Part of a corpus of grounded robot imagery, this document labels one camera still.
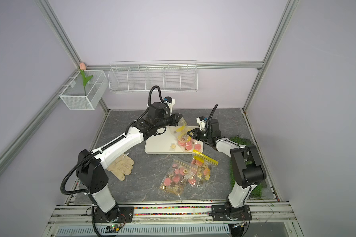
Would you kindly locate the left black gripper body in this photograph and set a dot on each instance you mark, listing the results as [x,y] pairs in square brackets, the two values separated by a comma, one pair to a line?
[173,119]

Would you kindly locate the poured wrapped cookie pile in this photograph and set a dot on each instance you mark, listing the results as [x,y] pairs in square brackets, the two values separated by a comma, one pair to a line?
[186,146]

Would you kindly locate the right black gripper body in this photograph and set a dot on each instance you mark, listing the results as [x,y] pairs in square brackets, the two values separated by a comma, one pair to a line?
[203,135]

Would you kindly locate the white rectangular tray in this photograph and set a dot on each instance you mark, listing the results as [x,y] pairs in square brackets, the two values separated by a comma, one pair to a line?
[165,144]

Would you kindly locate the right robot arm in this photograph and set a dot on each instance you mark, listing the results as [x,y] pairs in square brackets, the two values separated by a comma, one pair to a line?
[235,207]

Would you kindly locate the pink artificial tulip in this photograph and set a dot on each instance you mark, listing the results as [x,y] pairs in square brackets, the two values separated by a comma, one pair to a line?
[85,79]

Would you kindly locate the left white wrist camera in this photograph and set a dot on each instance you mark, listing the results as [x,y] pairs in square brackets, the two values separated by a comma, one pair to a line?
[170,102]

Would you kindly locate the white mesh wall box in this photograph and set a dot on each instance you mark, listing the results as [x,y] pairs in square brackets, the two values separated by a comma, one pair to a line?
[73,94]

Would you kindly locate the beige work glove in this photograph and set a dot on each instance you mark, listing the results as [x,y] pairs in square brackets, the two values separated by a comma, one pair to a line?
[121,167]

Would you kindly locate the cookie ziploc bag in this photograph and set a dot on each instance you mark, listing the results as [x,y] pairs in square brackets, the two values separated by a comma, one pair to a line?
[180,131]
[176,178]
[202,169]

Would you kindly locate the white wire wall basket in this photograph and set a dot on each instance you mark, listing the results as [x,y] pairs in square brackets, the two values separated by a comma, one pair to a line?
[140,76]

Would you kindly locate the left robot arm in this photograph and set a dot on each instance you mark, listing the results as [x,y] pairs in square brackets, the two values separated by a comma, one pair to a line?
[89,176]

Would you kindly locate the green artificial grass mat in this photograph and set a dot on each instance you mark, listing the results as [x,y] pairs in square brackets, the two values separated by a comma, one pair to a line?
[247,167]

